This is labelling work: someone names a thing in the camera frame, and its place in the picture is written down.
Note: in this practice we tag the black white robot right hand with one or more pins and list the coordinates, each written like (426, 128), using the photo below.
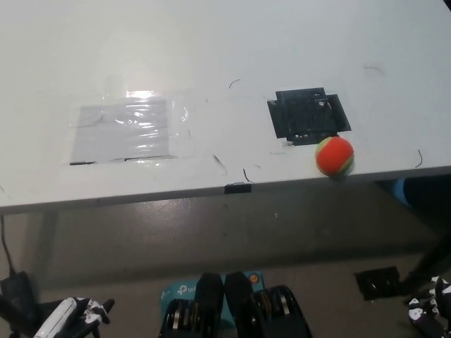
(428, 313)

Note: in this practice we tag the black white robot left hand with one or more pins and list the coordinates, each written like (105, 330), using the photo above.
(58, 318)

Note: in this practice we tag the orange yellow-green small tennis ball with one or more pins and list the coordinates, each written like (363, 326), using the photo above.
(334, 156)

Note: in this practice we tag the black power adapter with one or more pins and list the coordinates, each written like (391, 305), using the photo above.
(15, 292)

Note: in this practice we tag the black table leg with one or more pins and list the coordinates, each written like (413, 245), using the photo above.
(428, 262)

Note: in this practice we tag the black floor plate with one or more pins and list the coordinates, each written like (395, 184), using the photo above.
(378, 283)

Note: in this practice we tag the blue object under table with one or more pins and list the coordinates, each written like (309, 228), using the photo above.
(401, 192)

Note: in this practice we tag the clear plastic taped sheet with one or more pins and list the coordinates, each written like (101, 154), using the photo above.
(121, 132)

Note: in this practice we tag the small black tape strip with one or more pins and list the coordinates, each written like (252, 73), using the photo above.
(237, 188)

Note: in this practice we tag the black tape patch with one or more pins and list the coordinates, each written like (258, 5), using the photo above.
(303, 116)

